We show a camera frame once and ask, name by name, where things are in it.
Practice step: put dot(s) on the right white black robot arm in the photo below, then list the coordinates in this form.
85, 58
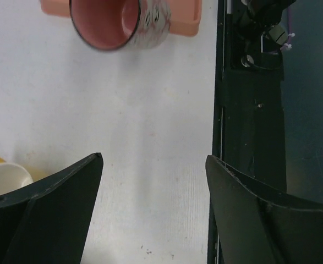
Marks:
257, 38

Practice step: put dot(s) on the pink mug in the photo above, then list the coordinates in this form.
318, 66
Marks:
121, 25

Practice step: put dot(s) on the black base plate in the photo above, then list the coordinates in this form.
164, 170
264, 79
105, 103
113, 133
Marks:
248, 123

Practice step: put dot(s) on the pink plastic tray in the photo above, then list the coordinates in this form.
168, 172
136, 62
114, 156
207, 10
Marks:
185, 17

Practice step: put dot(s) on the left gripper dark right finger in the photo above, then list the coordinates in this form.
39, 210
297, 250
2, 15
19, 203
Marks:
257, 223

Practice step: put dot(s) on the yellow mug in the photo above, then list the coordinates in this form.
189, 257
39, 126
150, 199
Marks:
14, 176

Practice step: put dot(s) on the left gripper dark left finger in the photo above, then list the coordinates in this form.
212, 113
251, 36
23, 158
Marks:
48, 221

